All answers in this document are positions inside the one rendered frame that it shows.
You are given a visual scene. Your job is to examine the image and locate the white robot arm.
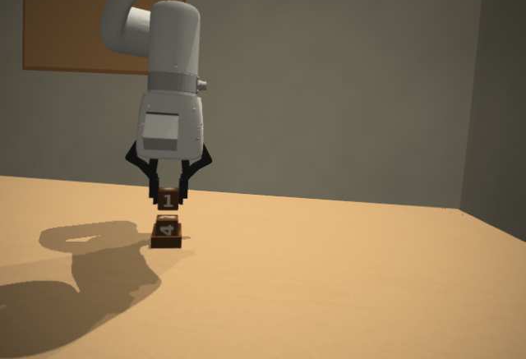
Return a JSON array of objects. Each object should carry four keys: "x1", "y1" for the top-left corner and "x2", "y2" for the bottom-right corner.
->
[{"x1": 100, "y1": 0, "x2": 206, "y2": 151}]

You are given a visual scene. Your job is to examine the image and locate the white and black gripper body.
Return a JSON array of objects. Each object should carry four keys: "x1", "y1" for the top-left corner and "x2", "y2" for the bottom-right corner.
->
[{"x1": 136, "y1": 90, "x2": 203, "y2": 160}]

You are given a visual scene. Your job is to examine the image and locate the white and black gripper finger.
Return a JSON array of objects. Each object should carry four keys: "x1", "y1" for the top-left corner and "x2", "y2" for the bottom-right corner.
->
[
  {"x1": 178, "y1": 143, "x2": 212, "y2": 205},
  {"x1": 125, "y1": 141, "x2": 159, "y2": 205}
]

